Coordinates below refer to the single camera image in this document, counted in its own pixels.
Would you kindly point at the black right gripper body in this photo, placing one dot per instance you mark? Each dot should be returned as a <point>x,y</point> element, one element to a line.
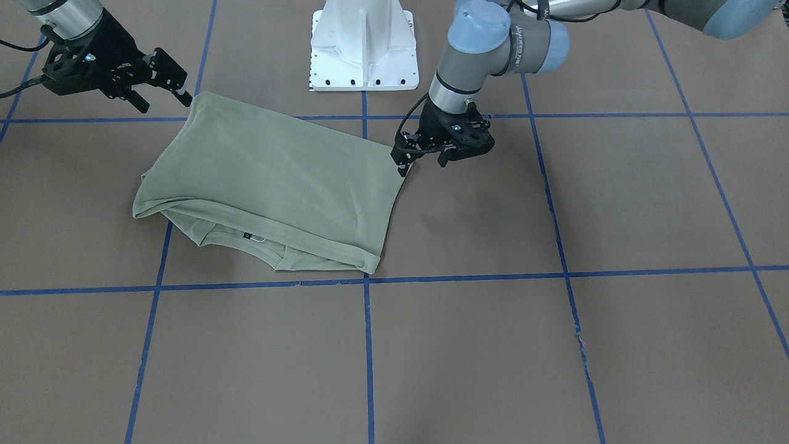
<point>117,44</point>

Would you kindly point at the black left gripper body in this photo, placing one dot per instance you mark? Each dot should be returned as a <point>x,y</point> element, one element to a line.
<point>433,125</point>

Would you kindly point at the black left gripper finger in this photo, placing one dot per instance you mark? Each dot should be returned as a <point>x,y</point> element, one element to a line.
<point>406,150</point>
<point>444,157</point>

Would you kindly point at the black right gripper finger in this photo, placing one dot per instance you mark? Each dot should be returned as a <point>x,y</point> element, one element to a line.
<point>137,101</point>
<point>163,72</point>

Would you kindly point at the olive green long-sleeve shirt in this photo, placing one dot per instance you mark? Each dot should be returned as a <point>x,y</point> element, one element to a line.
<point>296,195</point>

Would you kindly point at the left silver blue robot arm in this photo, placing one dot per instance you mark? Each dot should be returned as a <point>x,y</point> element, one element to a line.
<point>498,38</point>

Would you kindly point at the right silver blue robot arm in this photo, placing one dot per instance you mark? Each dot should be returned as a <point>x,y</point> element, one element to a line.
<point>64,20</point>

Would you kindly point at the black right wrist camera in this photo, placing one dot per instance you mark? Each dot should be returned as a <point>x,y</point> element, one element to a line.
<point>67,71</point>

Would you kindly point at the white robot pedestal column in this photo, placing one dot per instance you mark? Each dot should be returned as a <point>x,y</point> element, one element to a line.
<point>363,46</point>

